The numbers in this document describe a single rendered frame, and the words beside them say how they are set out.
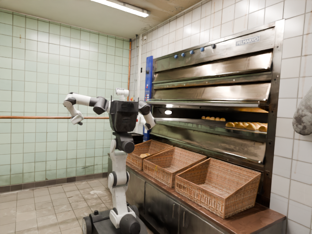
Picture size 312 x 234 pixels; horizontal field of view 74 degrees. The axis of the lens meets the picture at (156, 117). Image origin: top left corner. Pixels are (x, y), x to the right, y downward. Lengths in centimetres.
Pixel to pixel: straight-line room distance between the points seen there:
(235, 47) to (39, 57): 277
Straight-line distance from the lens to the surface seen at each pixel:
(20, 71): 365
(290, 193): 195
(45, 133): 368
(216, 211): 175
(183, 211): 195
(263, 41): 210
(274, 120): 193
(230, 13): 240
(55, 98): 366
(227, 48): 231
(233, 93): 214
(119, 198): 222
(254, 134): 201
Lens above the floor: 137
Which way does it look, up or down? 3 degrees down
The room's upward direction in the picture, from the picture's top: 3 degrees clockwise
